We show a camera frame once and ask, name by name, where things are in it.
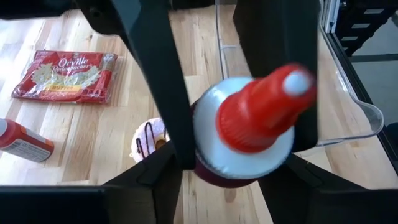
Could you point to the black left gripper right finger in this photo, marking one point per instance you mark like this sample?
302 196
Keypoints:
286 186

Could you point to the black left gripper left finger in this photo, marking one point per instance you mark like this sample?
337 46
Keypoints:
161 174

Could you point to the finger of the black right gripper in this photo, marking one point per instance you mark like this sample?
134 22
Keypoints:
280 31
155 46

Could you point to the pink frosted toy donut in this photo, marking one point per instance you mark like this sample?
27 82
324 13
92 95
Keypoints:
149 137

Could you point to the red food colouring bottle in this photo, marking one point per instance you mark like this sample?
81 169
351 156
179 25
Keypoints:
258 118

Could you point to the red popcorn bag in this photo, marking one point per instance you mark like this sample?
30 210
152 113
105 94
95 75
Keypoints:
62 77

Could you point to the orange-red food colouring bottle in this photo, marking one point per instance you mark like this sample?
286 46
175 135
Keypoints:
18 137

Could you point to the clear plastic container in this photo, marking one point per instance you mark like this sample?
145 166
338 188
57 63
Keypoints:
371 123

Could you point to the silver aluminium rail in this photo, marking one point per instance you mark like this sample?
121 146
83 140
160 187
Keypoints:
330 15

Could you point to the black metal table frame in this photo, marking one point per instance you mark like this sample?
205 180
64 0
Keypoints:
392 149

